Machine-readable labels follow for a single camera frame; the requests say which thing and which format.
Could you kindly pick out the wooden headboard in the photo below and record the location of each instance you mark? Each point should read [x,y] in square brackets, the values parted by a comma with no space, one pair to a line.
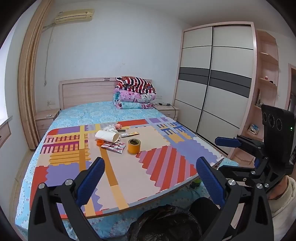
[85,91]

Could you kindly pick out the wall air conditioner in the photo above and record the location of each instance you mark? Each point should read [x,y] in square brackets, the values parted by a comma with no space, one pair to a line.
[74,16]

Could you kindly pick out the wooden door frame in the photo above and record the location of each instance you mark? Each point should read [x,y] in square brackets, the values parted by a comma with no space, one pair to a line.
[290,88]

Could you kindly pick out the small orange cap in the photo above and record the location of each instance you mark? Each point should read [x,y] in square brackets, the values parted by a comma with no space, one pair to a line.
[100,142]

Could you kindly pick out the green jar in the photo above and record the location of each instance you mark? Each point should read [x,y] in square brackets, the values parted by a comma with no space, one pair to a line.
[196,184]

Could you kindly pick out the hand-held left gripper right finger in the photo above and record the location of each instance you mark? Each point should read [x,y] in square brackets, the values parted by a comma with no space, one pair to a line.
[210,180]

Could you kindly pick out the dark cloth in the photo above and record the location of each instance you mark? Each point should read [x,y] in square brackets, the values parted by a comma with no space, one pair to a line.
[203,208]

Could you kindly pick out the white paper cup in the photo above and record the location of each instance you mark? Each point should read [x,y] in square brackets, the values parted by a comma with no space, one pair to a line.
[107,136]

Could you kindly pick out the wooden nightstand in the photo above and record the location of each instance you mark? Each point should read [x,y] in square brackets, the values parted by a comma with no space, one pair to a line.
[167,112]
[45,124]

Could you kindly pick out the pink printed folded quilt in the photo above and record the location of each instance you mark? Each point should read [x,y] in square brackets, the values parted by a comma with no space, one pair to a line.
[131,96]

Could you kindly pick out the bed with blue floral sheet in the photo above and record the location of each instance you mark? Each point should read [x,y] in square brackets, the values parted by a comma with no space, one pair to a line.
[92,112]

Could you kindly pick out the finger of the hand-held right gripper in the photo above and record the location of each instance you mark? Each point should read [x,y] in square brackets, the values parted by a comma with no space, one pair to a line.
[235,172]
[227,141]

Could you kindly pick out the colourful patterned mat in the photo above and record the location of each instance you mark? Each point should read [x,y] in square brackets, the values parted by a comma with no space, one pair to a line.
[129,166]

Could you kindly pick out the orange tape roll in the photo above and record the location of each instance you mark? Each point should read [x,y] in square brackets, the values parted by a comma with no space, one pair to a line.
[134,146]

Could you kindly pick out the wooden corner shelf unit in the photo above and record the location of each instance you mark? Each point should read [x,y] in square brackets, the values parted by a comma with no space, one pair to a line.
[266,69]

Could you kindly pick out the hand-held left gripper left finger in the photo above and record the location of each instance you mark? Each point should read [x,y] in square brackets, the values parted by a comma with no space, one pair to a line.
[92,177]

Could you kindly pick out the stack of items on shelf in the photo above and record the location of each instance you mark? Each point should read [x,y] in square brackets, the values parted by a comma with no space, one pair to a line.
[254,129]

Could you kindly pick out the sliding door wardrobe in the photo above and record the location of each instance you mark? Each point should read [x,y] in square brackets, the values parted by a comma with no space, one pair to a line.
[215,81]

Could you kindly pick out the red printed booklet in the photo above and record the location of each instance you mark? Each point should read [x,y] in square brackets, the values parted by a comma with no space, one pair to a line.
[113,147]

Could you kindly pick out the wooden window sill cabinet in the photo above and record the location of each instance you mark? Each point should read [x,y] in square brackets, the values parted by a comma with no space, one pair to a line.
[4,134]

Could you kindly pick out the turquoise printed folded quilt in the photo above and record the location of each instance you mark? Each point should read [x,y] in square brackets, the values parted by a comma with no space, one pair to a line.
[131,105]

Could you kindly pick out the person's right forearm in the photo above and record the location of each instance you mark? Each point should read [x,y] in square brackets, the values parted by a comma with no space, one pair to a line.
[285,204]

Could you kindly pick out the pink doll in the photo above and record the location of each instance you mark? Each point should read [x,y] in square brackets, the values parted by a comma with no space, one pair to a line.
[118,126]

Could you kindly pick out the black trash bag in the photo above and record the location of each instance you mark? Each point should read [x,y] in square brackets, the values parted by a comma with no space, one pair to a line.
[164,224]

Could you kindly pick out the striped folded blanket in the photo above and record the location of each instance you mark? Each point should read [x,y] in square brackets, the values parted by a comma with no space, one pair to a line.
[136,83]

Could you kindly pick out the white plastic part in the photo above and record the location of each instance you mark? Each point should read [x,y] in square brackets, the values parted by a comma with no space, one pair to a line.
[108,128]

